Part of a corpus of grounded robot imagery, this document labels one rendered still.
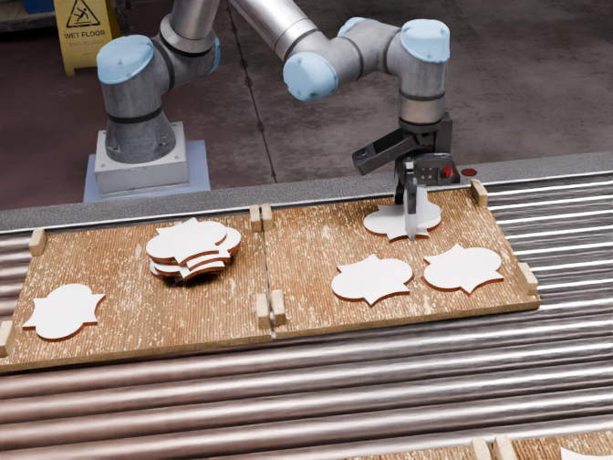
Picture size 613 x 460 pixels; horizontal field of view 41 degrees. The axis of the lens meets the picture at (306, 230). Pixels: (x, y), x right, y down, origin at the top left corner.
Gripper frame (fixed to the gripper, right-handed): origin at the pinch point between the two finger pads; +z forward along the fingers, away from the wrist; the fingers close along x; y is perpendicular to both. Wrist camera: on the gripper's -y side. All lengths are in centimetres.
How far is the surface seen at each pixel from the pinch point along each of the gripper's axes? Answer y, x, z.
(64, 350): -56, -24, 4
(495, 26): 131, 342, 88
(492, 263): 11.5, -16.0, -0.9
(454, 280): 4.5, -19.3, -0.5
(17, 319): -65, -15, 4
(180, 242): -38.6, -6.7, -3.0
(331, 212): -11.7, 6.5, 1.4
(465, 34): 111, 335, 89
